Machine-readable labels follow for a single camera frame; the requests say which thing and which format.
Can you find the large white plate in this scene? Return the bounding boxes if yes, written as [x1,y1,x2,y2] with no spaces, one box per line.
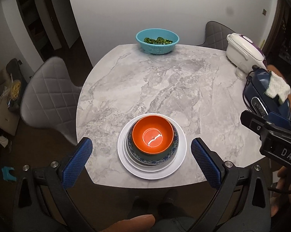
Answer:
[117,114,187,180]

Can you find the green blue patterned bowl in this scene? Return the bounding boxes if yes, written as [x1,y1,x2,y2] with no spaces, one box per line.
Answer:
[126,123,179,166]

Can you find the orange plastic bowl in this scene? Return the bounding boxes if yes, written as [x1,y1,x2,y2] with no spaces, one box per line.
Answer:
[131,115,174,155]

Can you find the small white plate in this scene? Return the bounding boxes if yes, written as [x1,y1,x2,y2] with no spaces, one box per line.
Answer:
[125,123,179,172]

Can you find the dark blue kitchen appliance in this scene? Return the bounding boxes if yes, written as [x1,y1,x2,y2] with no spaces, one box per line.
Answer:
[242,65,291,122]

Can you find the right hand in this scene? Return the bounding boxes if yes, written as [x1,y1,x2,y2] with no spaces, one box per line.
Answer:
[270,166,291,231]

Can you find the left hand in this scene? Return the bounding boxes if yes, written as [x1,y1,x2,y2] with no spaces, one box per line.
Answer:
[103,214,156,232]

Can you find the white green cloth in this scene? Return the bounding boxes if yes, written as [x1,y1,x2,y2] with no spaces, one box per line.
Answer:
[265,71,291,105]

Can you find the white rice cooker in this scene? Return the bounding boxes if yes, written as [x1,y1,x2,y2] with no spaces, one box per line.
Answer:
[226,33,267,74]

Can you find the grey quilted chair left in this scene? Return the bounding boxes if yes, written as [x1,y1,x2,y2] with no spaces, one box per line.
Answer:
[20,57,81,146]

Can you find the grey quilted chair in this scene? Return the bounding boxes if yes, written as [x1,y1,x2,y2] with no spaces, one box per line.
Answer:
[20,57,81,146]
[200,21,235,51]

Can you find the grey quilted chair back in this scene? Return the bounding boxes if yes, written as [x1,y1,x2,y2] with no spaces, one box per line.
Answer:
[200,21,235,51]

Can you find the teal plastic colander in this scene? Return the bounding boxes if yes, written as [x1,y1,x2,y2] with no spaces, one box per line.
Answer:
[135,28,180,55]

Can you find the green vegetables in colander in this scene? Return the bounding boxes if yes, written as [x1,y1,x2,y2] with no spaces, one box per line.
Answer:
[143,37,173,45]

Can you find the black power cable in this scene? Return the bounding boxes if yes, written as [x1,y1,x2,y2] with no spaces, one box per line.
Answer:
[242,77,254,112]

